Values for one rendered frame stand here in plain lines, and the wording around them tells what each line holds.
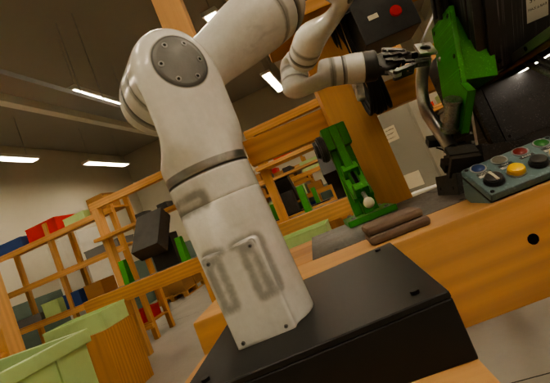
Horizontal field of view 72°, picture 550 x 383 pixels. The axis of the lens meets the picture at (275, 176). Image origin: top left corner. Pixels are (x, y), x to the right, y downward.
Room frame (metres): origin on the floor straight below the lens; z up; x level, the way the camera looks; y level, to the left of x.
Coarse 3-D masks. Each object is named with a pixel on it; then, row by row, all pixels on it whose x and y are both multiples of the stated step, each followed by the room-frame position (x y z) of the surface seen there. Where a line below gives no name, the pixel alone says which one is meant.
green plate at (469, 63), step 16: (448, 16) 0.79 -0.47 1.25; (432, 32) 0.89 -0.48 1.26; (448, 32) 0.80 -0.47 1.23; (464, 32) 0.79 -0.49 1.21; (448, 48) 0.82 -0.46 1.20; (464, 48) 0.79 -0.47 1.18; (448, 64) 0.83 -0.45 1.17; (464, 64) 0.79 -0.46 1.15; (480, 64) 0.79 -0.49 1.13; (496, 64) 0.79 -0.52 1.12; (448, 80) 0.85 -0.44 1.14; (464, 80) 0.78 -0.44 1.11; (480, 80) 0.82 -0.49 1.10
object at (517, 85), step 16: (432, 64) 1.07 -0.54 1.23; (432, 80) 1.11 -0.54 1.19; (496, 80) 0.94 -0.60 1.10; (512, 80) 0.94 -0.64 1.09; (528, 80) 0.93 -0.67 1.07; (544, 80) 0.93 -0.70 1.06; (480, 96) 0.94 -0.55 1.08; (496, 96) 0.94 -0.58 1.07; (512, 96) 0.94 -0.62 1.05; (528, 96) 0.94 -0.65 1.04; (544, 96) 0.93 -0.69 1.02; (480, 112) 0.95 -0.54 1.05; (496, 112) 0.94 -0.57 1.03; (512, 112) 0.94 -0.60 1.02; (528, 112) 0.94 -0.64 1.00; (544, 112) 0.93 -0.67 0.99; (480, 128) 0.96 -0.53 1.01; (496, 128) 0.94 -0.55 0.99; (512, 128) 0.94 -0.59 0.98; (528, 128) 0.94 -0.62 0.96; (544, 128) 0.94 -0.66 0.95
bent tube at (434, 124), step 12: (420, 48) 0.91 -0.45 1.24; (432, 48) 0.88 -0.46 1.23; (420, 72) 0.93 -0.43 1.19; (420, 84) 0.95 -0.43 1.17; (420, 96) 0.96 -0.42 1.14; (420, 108) 0.96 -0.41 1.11; (432, 120) 0.90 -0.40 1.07; (432, 132) 0.89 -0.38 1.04; (444, 144) 0.84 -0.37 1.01; (456, 144) 0.82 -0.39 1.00
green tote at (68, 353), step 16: (64, 336) 0.52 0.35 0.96; (80, 336) 0.50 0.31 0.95; (32, 352) 0.54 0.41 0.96; (48, 352) 0.46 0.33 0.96; (64, 352) 0.48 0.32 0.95; (80, 352) 0.50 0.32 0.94; (0, 368) 0.57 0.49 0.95; (16, 368) 0.43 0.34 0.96; (32, 368) 0.44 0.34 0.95; (48, 368) 0.46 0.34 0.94; (64, 368) 0.48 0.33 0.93; (80, 368) 0.49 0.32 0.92
